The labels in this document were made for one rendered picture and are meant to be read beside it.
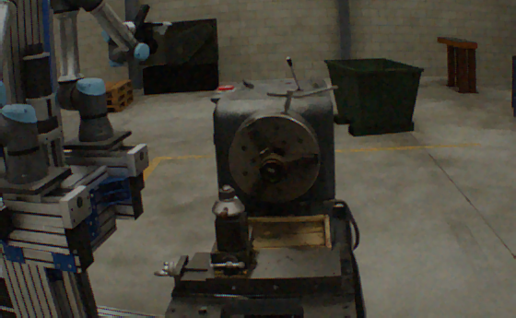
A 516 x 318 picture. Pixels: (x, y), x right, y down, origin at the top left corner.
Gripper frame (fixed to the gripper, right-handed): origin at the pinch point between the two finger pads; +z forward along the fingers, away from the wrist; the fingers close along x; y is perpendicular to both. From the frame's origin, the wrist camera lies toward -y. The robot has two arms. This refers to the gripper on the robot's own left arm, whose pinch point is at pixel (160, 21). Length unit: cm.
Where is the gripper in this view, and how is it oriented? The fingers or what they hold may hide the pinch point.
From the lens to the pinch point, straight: 247.2
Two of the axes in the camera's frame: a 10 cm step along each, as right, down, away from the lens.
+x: 8.4, 2.1, -5.0
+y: -0.5, 9.5, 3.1
